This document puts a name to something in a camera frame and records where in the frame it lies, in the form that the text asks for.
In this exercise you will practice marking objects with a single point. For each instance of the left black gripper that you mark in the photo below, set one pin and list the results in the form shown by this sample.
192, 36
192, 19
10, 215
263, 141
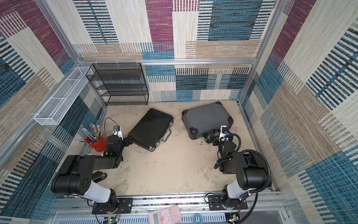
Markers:
126, 141

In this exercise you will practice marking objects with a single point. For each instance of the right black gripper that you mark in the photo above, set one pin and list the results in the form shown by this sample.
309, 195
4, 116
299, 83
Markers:
215, 137

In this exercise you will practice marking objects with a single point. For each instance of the grey poker set case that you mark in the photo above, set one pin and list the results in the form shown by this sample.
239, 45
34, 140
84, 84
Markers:
202, 120

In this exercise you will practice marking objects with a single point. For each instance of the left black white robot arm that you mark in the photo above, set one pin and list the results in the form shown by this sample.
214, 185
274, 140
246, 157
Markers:
79, 176

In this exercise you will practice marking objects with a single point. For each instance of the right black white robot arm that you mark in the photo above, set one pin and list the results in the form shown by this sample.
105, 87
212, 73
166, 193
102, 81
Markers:
251, 169

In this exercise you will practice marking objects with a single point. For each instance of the black poker set case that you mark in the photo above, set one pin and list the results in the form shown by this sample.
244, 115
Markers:
153, 128

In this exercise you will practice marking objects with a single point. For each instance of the red pencil cup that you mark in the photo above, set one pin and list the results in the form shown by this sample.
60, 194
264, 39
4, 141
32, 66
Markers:
99, 145

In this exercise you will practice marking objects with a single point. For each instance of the bundle of coloured pencils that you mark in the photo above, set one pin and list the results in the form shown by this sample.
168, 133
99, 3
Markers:
91, 134

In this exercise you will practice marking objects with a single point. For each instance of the black stapler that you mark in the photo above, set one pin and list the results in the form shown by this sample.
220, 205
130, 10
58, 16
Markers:
98, 176

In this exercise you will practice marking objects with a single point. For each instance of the black mesh shelf rack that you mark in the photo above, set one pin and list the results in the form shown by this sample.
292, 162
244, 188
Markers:
119, 83

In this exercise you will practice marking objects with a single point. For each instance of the blue tape roll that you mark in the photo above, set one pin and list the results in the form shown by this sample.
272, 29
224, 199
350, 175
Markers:
197, 219

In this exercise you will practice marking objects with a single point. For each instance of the pink calculator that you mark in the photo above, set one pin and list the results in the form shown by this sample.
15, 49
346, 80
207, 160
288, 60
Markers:
170, 215

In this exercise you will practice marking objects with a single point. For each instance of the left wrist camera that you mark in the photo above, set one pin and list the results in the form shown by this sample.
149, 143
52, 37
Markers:
118, 132

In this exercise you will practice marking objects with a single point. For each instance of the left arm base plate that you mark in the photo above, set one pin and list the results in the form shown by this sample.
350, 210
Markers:
121, 205

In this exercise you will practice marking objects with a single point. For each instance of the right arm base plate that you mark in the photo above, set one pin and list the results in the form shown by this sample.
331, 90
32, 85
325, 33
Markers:
219, 202

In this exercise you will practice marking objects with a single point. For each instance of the white wire mesh basket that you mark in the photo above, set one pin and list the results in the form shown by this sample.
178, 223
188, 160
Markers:
54, 110

